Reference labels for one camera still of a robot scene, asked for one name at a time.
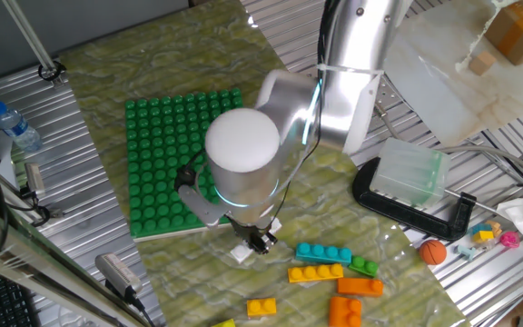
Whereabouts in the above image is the green two-stud brick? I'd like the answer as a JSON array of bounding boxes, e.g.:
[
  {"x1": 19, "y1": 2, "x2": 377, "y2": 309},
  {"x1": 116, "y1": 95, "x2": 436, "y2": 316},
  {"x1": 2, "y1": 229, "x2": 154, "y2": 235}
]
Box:
[{"x1": 348, "y1": 255, "x2": 380, "y2": 279}]

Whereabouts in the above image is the aluminium frame bar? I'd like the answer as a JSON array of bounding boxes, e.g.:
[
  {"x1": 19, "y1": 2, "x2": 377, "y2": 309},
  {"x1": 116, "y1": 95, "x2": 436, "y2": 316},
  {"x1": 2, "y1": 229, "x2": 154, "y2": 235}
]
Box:
[{"x1": 0, "y1": 194, "x2": 153, "y2": 327}]

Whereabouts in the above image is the grey cable with metal connector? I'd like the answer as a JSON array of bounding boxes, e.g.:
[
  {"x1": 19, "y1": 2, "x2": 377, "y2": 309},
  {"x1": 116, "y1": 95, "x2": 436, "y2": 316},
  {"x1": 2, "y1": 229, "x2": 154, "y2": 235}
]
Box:
[{"x1": 373, "y1": 102, "x2": 523, "y2": 185}]

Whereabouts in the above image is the cardboard box with tape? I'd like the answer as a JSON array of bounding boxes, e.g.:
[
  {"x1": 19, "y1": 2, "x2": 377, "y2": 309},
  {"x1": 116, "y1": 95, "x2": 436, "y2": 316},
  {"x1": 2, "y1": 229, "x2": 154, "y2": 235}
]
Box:
[{"x1": 483, "y1": 0, "x2": 523, "y2": 67}]

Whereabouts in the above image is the small wooden cube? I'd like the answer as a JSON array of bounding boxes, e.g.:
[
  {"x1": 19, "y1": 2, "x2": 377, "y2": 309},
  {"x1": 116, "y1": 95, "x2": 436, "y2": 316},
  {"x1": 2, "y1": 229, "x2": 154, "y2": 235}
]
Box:
[{"x1": 468, "y1": 50, "x2": 498, "y2": 77}]

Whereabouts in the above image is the green marble pattern mat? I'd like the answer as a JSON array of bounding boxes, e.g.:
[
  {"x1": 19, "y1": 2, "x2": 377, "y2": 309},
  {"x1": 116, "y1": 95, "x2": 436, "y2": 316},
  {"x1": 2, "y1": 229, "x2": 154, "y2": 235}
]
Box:
[{"x1": 59, "y1": 0, "x2": 471, "y2": 327}]

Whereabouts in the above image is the clear water bottle blue cap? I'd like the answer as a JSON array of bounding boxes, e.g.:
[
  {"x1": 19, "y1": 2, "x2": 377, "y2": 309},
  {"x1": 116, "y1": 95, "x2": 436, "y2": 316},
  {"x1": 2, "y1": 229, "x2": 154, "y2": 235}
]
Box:
[{"x1": 0, "y1": 100, "x2": 44, "y2": 154}]

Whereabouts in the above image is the orange square brick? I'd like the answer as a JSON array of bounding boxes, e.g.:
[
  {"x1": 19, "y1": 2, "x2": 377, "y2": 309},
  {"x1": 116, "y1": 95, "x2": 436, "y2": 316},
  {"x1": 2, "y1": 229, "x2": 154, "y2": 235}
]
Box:
[{"x1": 328, "y1": 295, "x2": 363, "y2": 327}]

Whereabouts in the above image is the translucent plastic box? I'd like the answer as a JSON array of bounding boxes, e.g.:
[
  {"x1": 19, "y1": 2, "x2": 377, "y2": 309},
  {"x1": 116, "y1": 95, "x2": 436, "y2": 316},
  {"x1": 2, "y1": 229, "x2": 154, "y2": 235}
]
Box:
[{"x1": 369, "y1": 137, "x2": 452, "y2": 210}]

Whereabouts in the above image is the pink toy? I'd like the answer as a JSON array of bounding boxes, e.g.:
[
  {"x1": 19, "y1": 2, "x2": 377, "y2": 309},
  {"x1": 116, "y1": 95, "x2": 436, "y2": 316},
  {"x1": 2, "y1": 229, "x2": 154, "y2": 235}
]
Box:
[{"x1": 499, "y1": 230, "x2": 521, "y2": 250}]

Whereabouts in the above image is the small grey camera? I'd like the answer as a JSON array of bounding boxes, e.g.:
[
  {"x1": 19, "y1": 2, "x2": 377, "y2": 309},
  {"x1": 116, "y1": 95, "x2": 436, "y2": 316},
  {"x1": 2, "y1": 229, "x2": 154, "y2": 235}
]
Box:
[{"x1": 24, "y1": 162, "x2": 47, "y2": 199}]

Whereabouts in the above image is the metal camera stand pole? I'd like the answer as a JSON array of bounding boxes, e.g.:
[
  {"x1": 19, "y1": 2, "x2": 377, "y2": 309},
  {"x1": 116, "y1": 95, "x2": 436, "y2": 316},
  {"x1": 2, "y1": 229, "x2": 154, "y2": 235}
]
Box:
[{"x1": 1, "y1": 0, "x2": 68, "y2": 88}]

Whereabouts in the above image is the white toy brick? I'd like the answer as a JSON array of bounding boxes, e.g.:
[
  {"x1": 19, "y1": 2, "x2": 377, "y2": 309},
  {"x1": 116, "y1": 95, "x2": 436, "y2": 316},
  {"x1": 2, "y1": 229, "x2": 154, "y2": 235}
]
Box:
[{"x1": 228, "y1": 216, "x2": 284, "y2": 265}]

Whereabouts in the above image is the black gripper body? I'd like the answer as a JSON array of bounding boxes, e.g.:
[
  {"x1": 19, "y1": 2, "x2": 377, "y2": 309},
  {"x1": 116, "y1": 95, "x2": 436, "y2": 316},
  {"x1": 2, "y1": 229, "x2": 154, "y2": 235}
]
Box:
[{"x1": 230, "y1": 216, "x2": 271, "y2": 241}]

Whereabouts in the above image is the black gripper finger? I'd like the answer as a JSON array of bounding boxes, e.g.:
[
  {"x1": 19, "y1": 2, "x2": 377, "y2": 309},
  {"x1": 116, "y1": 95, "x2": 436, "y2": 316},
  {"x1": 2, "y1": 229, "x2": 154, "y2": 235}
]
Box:
[
  {"x1": 250, "y1": 232, "x2": 279, "y2": 255},
  {"x1": 236, "y1": 229, "x2": 256, "y2": 250}
]

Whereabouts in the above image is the green studded baseplate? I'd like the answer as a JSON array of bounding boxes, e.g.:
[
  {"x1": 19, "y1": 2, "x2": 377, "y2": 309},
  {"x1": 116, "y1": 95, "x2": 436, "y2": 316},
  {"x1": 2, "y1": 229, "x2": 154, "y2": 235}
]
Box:
[{"x1": 123, "y1": 87, "x2": 244, "y2": 243}]

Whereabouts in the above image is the metal robot mounting plate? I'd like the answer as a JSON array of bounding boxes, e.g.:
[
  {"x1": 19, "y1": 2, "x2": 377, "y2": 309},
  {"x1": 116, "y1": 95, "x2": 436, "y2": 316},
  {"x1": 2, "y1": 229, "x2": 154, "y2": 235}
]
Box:
[{"x1": 370, "y1": 74, "x2": 403, "y2": 120}]

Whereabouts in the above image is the teal four-stud brick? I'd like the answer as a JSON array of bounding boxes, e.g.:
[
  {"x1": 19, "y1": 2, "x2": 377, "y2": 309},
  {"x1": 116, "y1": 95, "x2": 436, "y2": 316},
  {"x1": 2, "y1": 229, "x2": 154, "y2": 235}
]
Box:
[{"x1": 294, "y1": 242, "x2": 353, "y2": 266}]

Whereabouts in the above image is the yellow-orange four-stud brick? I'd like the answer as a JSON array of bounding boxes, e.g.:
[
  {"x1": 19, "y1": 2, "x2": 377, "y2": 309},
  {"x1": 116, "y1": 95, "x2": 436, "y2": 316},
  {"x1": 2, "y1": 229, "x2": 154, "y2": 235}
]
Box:
[{"x1": 287, "y1": 263, "x2": 345, "y2": 284}]

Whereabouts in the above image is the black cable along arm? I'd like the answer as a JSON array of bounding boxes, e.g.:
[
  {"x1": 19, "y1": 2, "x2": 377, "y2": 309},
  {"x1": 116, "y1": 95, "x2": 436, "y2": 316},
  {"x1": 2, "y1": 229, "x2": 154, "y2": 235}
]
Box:
[
  {"x1": 317, "y1": 0, "x2": 340, "y2": 67},
  {"x1": 270, "y1": 104, "x2": 324, "y2": 222}
]

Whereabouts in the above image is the yellow-orange two-stud brick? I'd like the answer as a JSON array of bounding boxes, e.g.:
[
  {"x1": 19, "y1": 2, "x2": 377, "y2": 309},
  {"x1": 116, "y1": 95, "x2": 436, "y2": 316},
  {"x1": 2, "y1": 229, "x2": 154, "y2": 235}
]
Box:
[{"x1": 246, "y1": 297, "x2": 278, "y2": 318}]

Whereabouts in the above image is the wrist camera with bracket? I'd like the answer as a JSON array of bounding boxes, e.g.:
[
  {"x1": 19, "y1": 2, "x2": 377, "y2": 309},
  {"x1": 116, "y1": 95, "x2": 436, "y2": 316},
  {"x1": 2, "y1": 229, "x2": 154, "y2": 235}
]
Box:
[{"x1": 173, "y1": 162, "x2": 227, "y2": 228}]

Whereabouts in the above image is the small toy basketball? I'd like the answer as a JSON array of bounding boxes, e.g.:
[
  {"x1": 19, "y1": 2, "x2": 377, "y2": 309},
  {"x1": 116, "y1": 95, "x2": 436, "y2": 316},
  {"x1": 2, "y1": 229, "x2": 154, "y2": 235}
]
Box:
[{"x1": 419, "y1": 239, "x2": 449, "y2": 266}]

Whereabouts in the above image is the light blue toy bolt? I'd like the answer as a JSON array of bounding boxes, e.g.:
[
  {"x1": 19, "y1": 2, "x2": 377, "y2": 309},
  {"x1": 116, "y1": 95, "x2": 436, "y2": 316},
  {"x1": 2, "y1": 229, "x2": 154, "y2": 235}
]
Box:
[{"x1": 453, "y1": 243, "x2": 477, "y2": 263}]

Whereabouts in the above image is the grey camera with cable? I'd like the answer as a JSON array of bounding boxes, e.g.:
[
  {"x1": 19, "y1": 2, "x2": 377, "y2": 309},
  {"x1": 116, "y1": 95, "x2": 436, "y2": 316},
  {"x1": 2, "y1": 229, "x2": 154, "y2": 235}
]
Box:
[{"x1": 94, "y1": 253, "x2": 158, "y2": 327}]

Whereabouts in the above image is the teal and yellow small block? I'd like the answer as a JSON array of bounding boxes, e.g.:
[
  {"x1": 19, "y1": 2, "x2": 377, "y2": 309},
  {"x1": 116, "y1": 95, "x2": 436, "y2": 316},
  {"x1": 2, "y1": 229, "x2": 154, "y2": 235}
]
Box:
[{"x1": 469, "y1": 222, "x2": 496, "y2": 244}]

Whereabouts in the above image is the orange long brick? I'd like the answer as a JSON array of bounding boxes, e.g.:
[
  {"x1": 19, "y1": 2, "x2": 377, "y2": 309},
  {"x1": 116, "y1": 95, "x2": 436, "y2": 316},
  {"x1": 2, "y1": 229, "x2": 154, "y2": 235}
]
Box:
[{"x1": 336, "y1": 276, "x2": 385, "y2": 298}]

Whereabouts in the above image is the black C-clamp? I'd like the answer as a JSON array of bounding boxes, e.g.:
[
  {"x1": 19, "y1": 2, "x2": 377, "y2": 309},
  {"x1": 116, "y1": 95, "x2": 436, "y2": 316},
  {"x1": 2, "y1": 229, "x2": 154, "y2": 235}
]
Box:
[{"x1": 350, "y1": 156, "x2": 501, "y2": 242}]

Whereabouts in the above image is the small camera mount bracket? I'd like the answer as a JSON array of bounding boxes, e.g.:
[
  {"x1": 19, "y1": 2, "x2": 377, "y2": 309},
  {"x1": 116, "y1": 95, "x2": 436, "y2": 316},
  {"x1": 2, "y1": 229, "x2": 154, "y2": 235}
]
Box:
[{"x1": 18, "y1": 185, "x2": 65, "y2": 228}]

